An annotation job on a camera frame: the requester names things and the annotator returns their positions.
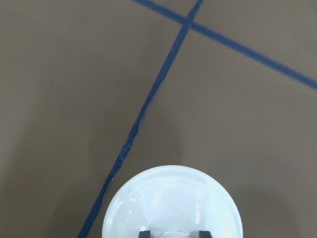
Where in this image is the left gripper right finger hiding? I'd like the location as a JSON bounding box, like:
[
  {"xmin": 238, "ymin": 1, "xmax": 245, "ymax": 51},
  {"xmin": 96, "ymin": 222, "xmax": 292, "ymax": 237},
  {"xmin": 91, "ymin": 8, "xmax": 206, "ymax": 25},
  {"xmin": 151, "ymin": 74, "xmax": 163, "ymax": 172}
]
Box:
[{"xmin": 199, "ymin": 231, "xmax": 212, "ymax": 238}]

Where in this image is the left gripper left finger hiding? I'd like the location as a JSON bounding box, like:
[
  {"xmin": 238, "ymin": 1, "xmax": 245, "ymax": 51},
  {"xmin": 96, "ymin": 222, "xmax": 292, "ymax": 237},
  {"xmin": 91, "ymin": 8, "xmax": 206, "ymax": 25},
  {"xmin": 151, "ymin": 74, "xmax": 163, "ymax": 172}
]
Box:
[{"xmin": 138, "ymin": 231, "xmax": 151, "ymax": 238}]

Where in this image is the white saucer lid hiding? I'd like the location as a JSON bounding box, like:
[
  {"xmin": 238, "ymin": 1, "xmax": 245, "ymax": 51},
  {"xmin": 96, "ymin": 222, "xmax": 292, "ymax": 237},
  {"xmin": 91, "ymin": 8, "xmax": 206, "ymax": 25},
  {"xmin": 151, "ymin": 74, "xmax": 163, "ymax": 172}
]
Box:
[{"xmin": 102, "ymin": 165, "xmax": 244, "ymax": 238}]

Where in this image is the brown paper table cover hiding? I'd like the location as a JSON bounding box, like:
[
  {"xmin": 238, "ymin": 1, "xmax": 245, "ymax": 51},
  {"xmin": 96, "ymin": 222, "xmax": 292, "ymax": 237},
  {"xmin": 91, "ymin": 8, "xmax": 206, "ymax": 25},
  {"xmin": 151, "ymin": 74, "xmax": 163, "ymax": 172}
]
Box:
[{"xmin": 0, "ymin": 0, "xmax": 317, "ymax": 238}]

